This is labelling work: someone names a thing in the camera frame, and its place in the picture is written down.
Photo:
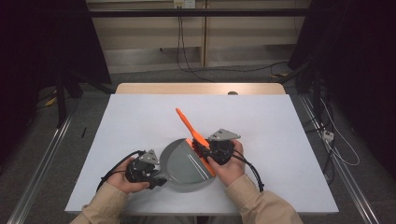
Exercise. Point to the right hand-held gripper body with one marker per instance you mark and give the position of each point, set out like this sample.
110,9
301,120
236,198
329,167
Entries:
222,149

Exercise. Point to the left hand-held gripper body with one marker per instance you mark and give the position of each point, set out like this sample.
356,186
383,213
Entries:
141,171

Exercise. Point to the grey dustpan with orange edge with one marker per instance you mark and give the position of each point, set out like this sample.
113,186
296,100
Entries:
183,168

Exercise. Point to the orange brush with grey bristles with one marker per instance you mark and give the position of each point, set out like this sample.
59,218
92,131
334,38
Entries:
186,123

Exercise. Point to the person's left hand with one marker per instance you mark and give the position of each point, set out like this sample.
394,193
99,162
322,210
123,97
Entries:
123,182

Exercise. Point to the person's right hand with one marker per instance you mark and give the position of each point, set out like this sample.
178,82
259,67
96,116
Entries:
232,172

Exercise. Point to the small round table knob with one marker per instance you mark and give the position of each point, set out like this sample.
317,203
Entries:
232,93

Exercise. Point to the white table mat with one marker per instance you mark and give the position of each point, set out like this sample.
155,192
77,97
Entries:
280,155

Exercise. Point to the black metal stand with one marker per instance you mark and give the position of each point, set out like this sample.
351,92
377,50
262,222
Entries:
316,90
60,102

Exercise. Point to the white power adapter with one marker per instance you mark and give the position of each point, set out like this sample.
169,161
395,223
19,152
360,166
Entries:
328,136

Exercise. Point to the black horizontal bar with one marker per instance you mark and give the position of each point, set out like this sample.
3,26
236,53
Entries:
199,12

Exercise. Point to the black curtain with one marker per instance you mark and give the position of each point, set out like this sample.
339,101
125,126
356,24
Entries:
37,46
364,62

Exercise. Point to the aluminium floor rail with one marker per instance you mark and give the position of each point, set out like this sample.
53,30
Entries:
348,180
37,177

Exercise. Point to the white wall socket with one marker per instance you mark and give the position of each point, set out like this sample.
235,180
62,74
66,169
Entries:
184,3

